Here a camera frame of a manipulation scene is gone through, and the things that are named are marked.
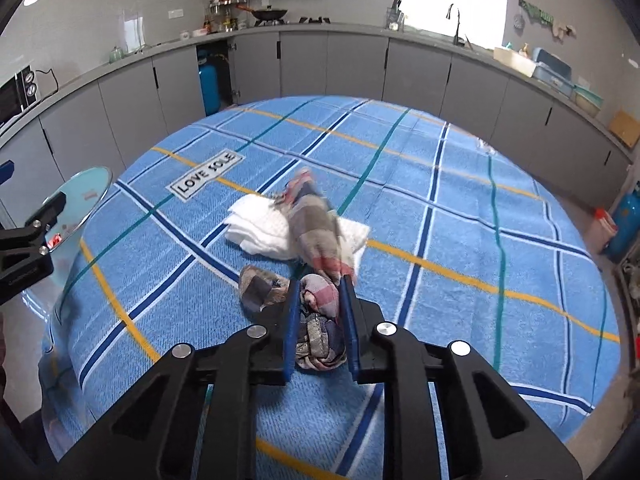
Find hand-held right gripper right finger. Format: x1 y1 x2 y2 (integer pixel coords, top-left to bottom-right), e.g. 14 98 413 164
339 276 583 480

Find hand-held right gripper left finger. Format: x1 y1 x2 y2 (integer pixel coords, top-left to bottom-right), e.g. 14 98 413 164
50 280 302 480

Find light blue waste bin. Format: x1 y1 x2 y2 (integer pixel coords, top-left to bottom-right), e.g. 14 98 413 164
42 166 113 261

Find plaid cloth rag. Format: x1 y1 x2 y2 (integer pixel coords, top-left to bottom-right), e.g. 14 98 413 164
240 167 358 371

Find black microwave oven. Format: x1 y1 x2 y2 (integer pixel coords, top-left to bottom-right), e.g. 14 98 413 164
0 66 38 126

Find white folded towel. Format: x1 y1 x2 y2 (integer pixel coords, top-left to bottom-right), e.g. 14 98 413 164
223 194 372 268

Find blue plaid tablecloth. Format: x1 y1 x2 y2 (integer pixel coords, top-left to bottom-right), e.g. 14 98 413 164
37 95 623 480

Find spice rack with bottles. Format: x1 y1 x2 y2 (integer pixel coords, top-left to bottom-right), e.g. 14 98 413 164
203 0 249 33

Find white bucket with red lid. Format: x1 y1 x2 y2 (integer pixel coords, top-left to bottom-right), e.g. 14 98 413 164
585 208 618 256

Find grey kitchen counter cabinets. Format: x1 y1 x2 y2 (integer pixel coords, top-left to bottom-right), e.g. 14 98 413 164
0 22 636 211

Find metal storage shelf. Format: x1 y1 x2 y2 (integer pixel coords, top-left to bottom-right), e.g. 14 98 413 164
617 255 640 336

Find blue gas cylinder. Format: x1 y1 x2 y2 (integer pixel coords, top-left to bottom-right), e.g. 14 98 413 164
602 192 640 261

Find black wok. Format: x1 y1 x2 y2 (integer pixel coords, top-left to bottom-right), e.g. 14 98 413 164
237 4 290 23

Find gas stove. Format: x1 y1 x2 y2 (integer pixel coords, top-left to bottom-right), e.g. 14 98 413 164
255 16 332 27

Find white plastic basin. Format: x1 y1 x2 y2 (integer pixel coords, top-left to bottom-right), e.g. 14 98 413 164
493 46 538 78

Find utensil holder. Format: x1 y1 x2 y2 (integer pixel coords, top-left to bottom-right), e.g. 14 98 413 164
385 0 406 31

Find blue storage box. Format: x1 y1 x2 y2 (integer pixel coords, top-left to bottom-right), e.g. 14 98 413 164
531 47 575 96

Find green plastic container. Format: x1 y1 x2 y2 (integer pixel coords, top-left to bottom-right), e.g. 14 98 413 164
572 84 606 111

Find wooden cutting board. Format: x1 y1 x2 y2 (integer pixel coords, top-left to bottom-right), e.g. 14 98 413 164
608 110 640 148

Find hanging cloth rags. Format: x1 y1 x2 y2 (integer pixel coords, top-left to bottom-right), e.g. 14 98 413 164
517 0 576 41

